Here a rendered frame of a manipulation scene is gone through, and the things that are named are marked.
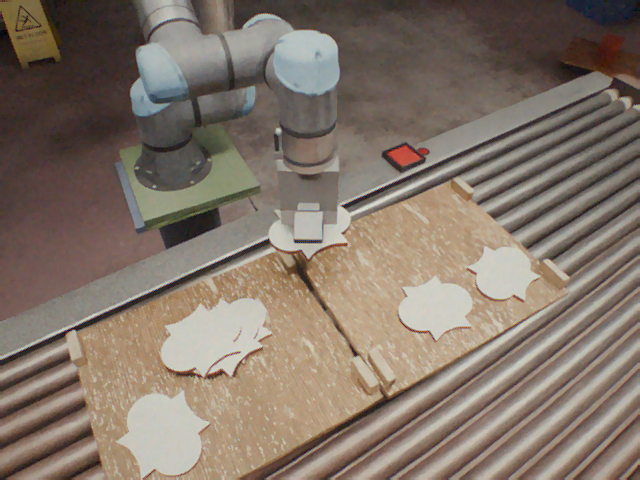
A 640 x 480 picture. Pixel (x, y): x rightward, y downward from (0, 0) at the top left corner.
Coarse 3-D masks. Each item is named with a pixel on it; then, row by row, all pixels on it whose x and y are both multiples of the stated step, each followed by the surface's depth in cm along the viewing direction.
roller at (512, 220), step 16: (608, 160) 114; (624, 160) 115; (576, 176) 109; (592, 176) 110; (544, 192) 106; (560, 192) 106; (576, 192) 109; (528, 208) 102; (544, 208) 103; (512, 224) 99; (80, 448) 67; (96, 448) 67; (32, 464) 66; (48, 464) 65; (64, 464) 66; (80, 464) 66
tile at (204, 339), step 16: (192, 320) 77; (208, 320) 77; (224, 320) 77; (240, 320) 77; (176, 336) 75; (192, 336) 75; (208, 336) 75; (224, 336) 75; (176, 352) 73; (192, 352) 73; (208, 352) 73; (224, 352) 73; (240, 352) 74; (176, 368) 71; (192, 368) 71; (208, 368) 71
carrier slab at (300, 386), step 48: (192, 288) 85; (240, 288) 85; (288, 288) 85; (96, 336) 78; (144, 336) 78; (288, 336) 78; (336, 336) 78; (96, 384) 72; (144, 384) 72; (192, 384) 73; (240, 384) 73; (288, 384) 73; (336, 384) 73; (96, 432) 67; (240, 432) 68; (288, 432) 68
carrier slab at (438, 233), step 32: (448, 192) 103; (352, 224) 96; (384, 224) 96; (416, 224) 96; (448, 224) 96; (480, 224) 96; (320, 256) 90; (352, 256) 90; (384, 256) 90; (416, 256) 90; (448, 256) 90; (480, 256) 90; (320, 288) 85; (352, 288) 85; (384, 288) 85; (544, 288) 85; (352, 320) 81; (384, 320) 81; (480, 320) 80; (512, 320) 80; (384, 352) 76; (416, 352) 76; (448, 352) 76
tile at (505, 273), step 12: (492, 252) 90; (504, 252) 90; (516, 252) 90; (480, 264) 88; (492, 264) 88; (504, 264) 88; (516, 264) 88; (528, 264) 88; (480, 276) 86; (492, 276) 86; (504, 276) 86; (516, 276) 86; (528, 276) 86; (480, 288) 84; (492, 288) 84; (504, 288) 84; (516, 288) 84; (492, 300) 83; (504, 300) 83
